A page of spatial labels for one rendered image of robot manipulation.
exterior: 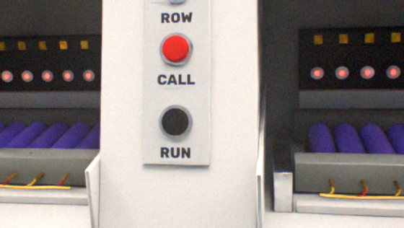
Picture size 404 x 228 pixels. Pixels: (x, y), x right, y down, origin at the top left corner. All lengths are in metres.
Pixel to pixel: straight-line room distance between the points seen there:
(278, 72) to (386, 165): 0.17
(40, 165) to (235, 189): 0.16
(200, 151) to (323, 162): 0.10
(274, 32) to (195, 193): 0.24
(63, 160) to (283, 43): 0.24
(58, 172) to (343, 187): 0.20
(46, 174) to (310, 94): 0.23
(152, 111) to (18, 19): 0.30
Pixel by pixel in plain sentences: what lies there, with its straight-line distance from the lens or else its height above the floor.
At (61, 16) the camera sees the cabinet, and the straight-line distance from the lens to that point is 0.56.
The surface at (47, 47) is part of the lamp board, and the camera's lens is 0.51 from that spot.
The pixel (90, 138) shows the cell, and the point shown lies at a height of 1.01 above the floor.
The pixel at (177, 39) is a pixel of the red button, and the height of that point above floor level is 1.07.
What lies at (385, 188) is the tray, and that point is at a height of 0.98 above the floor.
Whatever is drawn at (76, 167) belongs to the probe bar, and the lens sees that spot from 0.40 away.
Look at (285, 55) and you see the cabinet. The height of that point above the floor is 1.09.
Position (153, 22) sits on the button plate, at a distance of 0.32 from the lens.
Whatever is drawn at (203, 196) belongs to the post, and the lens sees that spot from 0.31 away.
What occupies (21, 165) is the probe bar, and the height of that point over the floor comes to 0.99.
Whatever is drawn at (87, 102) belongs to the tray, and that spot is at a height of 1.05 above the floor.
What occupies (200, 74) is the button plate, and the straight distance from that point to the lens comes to 0.31.
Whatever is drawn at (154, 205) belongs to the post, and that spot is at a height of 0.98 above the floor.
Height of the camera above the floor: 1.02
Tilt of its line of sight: 4 degrees up
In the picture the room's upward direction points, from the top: straight up
